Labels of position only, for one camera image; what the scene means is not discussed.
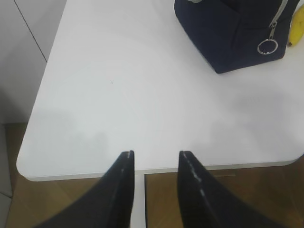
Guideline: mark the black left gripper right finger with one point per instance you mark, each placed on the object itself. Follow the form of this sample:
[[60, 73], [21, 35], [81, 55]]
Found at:
[[205, 203]]

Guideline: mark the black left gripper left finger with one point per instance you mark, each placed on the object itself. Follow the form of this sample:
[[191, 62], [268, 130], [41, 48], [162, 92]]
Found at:
[[108, 204]]

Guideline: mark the navy insulated lunch bag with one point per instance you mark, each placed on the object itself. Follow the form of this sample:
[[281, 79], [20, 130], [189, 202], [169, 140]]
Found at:
[[234, 34]]

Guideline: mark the yellow banana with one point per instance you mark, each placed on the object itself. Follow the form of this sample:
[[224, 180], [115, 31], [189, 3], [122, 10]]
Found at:
[[297, 27]]

